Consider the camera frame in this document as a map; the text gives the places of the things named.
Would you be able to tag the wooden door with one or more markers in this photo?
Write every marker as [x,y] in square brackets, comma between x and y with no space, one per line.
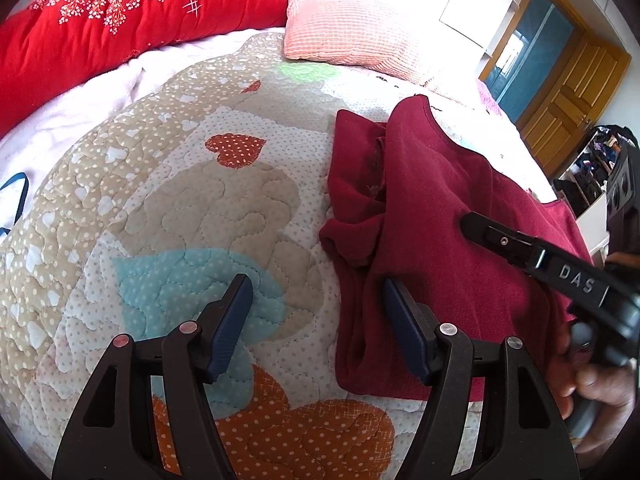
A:
[575,105]

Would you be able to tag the red floral comforter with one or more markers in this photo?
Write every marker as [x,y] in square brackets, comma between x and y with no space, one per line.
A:
[75,45]

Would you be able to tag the white desk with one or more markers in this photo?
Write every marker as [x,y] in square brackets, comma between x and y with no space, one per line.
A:
[595,225]

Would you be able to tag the white bed sheet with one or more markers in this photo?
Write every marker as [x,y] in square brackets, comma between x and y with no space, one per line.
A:
[65,115]

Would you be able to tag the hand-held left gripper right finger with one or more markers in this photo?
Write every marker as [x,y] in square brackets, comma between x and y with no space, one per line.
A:
[405,330]

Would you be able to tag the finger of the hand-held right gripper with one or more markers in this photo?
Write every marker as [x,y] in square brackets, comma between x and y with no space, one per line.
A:
[500,241]

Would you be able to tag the dark red sweater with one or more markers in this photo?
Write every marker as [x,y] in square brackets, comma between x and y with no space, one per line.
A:
[440,200]

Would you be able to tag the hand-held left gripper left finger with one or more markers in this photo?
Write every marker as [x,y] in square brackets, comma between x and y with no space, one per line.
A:
[227,330]

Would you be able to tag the patchwork heart quilt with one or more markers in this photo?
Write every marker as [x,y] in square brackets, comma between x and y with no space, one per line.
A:
[175,210]

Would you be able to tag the pink ribbed pillow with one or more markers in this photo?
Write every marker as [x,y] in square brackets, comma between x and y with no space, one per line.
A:
[350,25]

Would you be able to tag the open shelf with clothes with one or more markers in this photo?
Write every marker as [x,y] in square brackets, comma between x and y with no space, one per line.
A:
[585,170]

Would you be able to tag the blue glass door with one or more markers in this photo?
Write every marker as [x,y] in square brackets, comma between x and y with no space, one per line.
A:
[535,45]

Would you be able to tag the person's right hand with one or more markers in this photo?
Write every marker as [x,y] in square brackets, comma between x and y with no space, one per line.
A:
[610,405]

